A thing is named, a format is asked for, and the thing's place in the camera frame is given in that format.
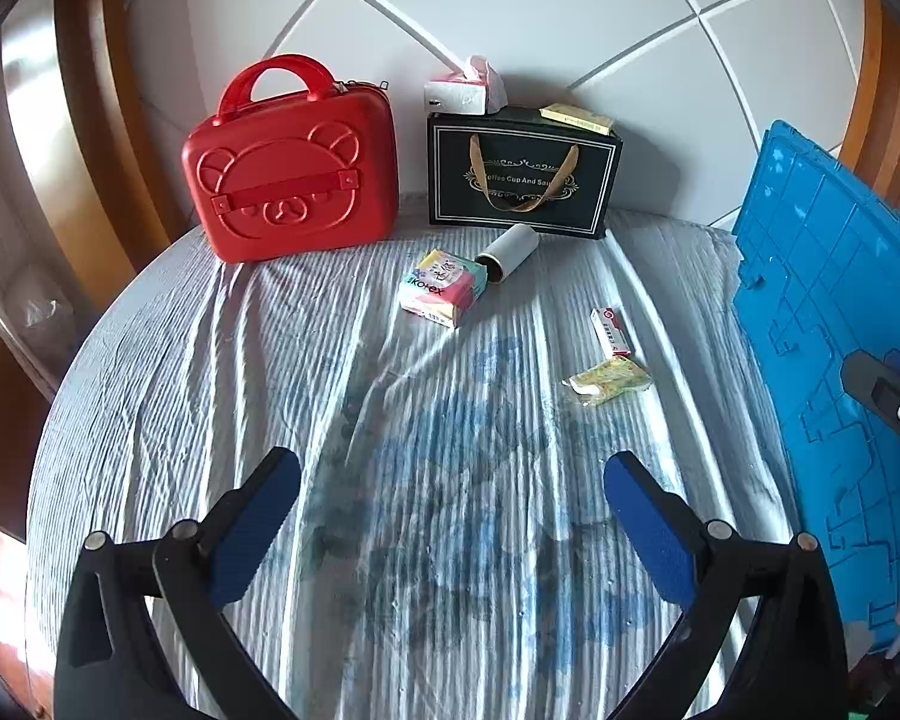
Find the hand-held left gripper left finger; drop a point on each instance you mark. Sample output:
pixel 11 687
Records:
pixel 251 532

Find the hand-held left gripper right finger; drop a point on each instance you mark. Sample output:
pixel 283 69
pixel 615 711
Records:
pixel 645 532

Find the blue plastic crate lid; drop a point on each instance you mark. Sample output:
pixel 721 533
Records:
pixel 810 300

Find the yellow clear-wrapped packet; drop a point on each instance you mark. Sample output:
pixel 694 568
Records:
pixel 607 381

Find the small red-white box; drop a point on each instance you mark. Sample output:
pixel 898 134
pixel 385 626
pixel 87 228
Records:
pixel 613 334

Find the dark wooden nightstand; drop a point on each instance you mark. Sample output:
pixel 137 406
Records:
pixel 4 427

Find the clear plastic bag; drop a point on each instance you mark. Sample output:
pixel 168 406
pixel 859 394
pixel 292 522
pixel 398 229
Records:
pixel 45 307

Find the colourful small box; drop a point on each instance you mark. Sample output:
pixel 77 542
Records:
pixel 442 289

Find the white roll with dark end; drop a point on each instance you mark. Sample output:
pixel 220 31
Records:
pixel 510 251

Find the red bear-face carry case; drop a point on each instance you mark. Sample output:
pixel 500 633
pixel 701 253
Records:
pixel 292 187

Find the black gift box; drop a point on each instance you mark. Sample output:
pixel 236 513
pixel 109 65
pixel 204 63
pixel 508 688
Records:
pixel 450 187

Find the yellow flat packet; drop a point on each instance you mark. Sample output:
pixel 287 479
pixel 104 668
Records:
pixel 577 120

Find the white tissue pack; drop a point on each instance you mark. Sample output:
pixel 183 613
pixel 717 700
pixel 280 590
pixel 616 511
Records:
pixel 461 90

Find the wooden wall frame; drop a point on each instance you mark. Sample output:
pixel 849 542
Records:
pixel 881 90
pixel 97 90

